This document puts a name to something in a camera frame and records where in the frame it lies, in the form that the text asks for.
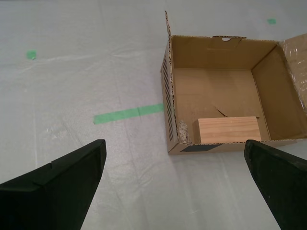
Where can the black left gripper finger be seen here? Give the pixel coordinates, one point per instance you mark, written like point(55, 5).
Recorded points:
point(48, 198)
point(285, 184)

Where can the light wooden block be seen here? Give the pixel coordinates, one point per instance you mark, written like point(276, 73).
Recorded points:
point(227, 130)

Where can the pinkish speckled rock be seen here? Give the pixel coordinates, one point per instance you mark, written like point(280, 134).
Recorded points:
point(183, 133)

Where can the cardboard box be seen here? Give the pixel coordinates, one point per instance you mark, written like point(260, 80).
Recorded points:
point(216, 88)

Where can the green tape strip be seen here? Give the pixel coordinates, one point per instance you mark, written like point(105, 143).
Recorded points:
point(127, 113)

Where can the translucent plastic table cover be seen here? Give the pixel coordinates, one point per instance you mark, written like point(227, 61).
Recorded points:
point(72, 83)

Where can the small green tape square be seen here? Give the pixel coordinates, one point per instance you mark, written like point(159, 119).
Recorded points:
point(31, 54)
point(271, 21)

